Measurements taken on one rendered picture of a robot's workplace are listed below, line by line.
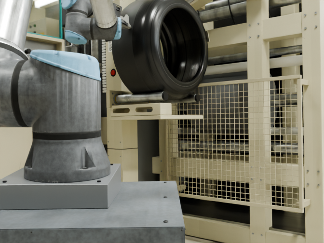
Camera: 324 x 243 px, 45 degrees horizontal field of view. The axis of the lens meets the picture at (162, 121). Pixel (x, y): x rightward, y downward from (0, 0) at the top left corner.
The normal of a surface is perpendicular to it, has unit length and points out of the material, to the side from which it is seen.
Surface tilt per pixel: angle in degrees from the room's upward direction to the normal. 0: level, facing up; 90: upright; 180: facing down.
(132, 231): 90
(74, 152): 74
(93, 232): 90
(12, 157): 90
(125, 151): 90
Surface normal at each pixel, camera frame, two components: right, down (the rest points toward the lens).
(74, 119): 0.40, 0.06
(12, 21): 0.71, -0.28
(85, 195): 0.00, 0.00
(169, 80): 0.70, 0.15
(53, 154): -0.07, -0.28
